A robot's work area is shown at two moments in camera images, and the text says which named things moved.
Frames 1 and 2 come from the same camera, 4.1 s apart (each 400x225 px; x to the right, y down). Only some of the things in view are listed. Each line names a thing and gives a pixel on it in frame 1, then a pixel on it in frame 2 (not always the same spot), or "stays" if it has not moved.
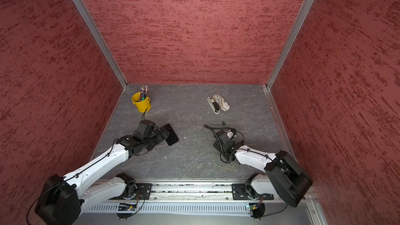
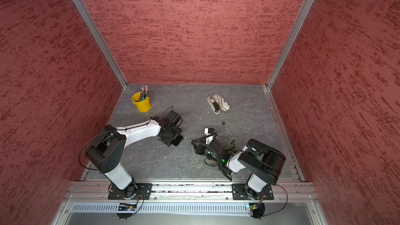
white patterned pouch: [222, 103] stays
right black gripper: [216, 146] → [199, 150]
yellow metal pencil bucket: [142, 105] stays
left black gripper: [160, 138] → [167, 141]
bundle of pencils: [144, 90] stays
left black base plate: [144, 191] stays
